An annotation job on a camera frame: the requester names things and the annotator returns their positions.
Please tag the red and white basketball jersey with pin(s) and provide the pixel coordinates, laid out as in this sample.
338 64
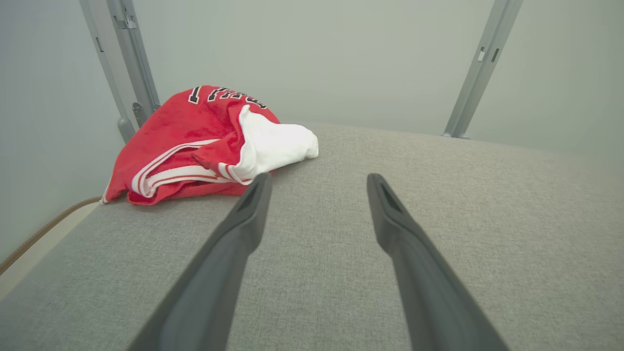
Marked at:
185 126

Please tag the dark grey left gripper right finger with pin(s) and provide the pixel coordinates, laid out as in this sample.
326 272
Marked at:
429 292

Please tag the grey metal double-rail frame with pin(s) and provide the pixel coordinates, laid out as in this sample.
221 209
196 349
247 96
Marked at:
135 58

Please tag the cream perforated laundry basket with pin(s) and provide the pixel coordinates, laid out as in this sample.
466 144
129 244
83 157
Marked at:
29 258

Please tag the grey metal frame pole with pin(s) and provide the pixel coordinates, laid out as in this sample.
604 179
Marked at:
468 102

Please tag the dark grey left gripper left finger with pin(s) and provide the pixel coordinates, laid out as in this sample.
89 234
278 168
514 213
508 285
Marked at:
209 282

